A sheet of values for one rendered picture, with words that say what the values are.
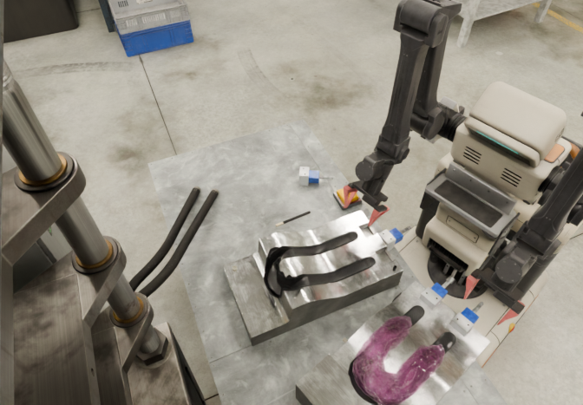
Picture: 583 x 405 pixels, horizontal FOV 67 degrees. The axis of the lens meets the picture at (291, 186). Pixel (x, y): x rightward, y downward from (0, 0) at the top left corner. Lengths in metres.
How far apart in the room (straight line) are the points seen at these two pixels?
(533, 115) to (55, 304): 1.16
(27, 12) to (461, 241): 4.12
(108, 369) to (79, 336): 0.25
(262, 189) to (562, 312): 1.68
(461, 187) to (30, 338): 1.19
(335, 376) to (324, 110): 2.43
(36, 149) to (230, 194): 1.02
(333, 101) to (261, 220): 1.99
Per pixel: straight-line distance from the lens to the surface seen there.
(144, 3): 4.44
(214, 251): 1.54
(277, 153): 1.83
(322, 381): 1.21
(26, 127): 0.75
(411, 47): 1.07
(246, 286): 1.38
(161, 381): 1.39
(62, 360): 0.92
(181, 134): 3.23
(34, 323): 0.97
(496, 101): 1.28
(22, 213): 0.79
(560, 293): 2.72
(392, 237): 1.52
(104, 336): 1.20
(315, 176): 1.68
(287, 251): 1.38
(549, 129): 1.25
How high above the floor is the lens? 2.06
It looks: 48 degrees down
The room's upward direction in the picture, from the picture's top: straight up
